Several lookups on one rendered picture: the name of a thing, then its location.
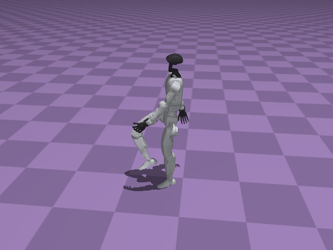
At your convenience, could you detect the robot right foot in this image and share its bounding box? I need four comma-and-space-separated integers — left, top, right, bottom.
139, 158, 157, 170

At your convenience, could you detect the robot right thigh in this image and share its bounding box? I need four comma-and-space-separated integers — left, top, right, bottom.
132, 112, 164, 138

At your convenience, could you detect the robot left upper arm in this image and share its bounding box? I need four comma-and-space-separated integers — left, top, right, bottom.
159, 81, 181, 108

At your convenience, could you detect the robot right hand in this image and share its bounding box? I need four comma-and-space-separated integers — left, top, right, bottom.
178, 106, 189, 124

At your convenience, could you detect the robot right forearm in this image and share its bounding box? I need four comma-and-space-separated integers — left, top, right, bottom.
180, 99, 184, 110

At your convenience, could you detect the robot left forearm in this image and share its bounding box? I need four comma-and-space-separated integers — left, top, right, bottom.
145, 104, 167, 126

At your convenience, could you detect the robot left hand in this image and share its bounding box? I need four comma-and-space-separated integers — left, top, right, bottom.
132, 118, 149, 133

